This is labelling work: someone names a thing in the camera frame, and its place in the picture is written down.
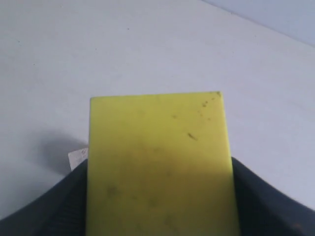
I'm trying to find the yellow cube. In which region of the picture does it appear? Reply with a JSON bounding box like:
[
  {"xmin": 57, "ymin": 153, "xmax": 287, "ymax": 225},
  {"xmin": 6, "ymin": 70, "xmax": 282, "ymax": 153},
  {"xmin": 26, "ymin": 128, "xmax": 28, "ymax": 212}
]
[{"xmin": 86, "ymin": 91, "xmax": 241, "ymax": 236}]

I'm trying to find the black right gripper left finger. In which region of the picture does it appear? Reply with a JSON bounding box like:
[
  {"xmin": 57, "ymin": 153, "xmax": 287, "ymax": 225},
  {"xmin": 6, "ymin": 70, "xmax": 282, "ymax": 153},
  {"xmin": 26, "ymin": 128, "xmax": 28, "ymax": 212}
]
[{"xmin": 0, "ymin": 160, "xmax": 88, "ymax": 236}]

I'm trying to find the white paper label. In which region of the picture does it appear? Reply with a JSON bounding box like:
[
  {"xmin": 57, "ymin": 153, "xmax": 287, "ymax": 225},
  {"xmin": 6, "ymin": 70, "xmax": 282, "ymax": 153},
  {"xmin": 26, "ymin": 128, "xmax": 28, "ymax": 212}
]
[{"xmin": 68, "ymin": 148, "xmax": 89, "ymax": 171}]

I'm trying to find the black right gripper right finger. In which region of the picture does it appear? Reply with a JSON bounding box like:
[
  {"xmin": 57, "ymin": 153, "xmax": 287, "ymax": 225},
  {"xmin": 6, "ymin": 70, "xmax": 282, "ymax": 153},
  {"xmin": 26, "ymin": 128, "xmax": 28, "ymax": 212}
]
[{"xmin": 232, "ymin": 158, "xmax": 315, "ymax": 236}]

